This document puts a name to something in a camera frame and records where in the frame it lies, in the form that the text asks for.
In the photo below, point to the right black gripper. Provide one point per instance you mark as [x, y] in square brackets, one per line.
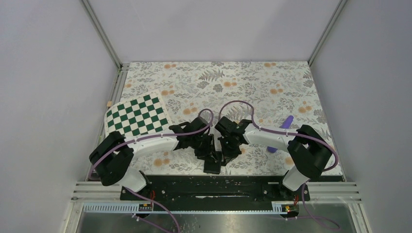
[228, 155]

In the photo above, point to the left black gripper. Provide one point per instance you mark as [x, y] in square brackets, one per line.
[210, 150]

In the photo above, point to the floral table mat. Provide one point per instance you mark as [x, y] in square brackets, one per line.
[277, 90]

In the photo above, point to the black leather card holder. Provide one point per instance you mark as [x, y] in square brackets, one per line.
[213, 162]

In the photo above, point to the green white checkered board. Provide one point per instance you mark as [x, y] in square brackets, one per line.
[138, 115]

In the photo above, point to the white slotted cable duct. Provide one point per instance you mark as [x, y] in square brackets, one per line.
[186, 207]

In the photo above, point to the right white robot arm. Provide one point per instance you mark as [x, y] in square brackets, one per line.
[309, 152]

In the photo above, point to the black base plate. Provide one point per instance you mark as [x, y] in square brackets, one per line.
[180, 188]

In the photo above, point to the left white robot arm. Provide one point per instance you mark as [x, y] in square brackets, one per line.
[112, 157]

